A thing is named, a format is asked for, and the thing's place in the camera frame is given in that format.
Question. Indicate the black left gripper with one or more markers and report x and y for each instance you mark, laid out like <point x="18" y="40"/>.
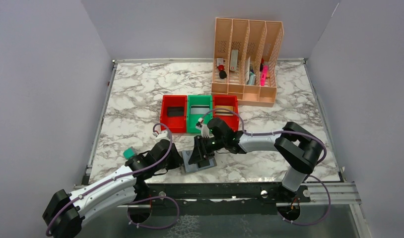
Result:
<point x="175" y="160"/>

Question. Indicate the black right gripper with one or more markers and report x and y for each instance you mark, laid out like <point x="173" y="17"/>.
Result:
<point x="202" y="152"/>

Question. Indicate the grey card holder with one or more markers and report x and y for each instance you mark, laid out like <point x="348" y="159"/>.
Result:
<point x="192" y="168"/>

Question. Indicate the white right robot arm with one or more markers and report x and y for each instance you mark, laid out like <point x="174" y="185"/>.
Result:
<point x="298" y="147"/>

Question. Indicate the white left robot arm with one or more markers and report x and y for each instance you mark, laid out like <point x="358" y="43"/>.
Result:
<point x="68" y="212"/>

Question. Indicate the gold striped card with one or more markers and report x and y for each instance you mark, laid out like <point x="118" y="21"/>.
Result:
<point x="224" y="111"/>

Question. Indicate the silver striped card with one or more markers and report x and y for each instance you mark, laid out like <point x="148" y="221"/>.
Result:
<point x="199" y="109"/>

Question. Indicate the black card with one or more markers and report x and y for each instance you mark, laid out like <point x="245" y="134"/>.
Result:
<point x="175" y="112"/>

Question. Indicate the red plastic bin left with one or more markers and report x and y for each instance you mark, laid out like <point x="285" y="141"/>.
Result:
<point x="176" y="124"/>

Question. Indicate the red plastic bin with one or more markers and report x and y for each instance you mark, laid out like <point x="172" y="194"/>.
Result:
<point x="176" y="124"/>
<point x="219" y="100"/>

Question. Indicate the teal eraser block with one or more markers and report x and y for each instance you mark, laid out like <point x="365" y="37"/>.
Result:
<point x="129" y="153"/>

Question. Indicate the red plastic bin right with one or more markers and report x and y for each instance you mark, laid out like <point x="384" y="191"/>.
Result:
<point x="219" y="100"/>

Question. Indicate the red black marker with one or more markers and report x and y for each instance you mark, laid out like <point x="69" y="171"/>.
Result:
<point x="222" y="74"/>

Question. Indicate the pink highlighter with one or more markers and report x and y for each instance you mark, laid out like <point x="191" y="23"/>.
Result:
<point x="264" y="75"/>

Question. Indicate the white red box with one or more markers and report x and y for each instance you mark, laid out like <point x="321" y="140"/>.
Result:
<point x="233" y="60"/>

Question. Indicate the peach desk organizer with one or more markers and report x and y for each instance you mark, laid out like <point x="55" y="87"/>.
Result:
<point x="258" y="42"/>

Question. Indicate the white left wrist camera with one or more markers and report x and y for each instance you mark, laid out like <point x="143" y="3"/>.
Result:
<point x="163" y="135"/>

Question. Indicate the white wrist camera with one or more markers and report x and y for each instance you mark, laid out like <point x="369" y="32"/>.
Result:
<point x="204" y="130"/>
<point x="163" y="135"/>

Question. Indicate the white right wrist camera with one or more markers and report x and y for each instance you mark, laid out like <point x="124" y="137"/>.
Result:
<point x="204" y="130"/>

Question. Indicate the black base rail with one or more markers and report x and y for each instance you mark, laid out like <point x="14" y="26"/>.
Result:
<point x="204" y="199"/>

